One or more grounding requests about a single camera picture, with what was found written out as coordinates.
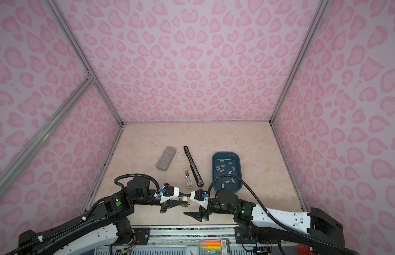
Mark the pink white stapler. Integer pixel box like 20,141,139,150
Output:
184,169,193,189

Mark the olive white stapler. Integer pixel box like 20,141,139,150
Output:
179,196,189,202

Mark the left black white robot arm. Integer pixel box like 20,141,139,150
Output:
10,174,190,255

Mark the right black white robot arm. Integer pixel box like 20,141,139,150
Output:
186,189,357,255

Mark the small teal clock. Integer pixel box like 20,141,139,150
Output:
184,245,200,255

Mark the highlighter marker box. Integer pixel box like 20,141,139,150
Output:
199,239,231,255

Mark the grey stone block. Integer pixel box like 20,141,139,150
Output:
156,146,177,172

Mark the teal plastic tray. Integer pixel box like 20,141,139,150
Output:
212,152,243,193

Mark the red pen holder with pens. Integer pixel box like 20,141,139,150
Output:
297,244,312,255

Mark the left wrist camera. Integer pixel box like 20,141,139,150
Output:
160,183,179,204

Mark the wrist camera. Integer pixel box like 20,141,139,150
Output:
190,189,209,209
160,183,179,204

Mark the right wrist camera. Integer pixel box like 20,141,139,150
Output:
190,189,209,209

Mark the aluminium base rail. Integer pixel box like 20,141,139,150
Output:
58,222,326,255

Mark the right black corrugated cable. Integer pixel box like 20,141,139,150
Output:
206,174,359,255

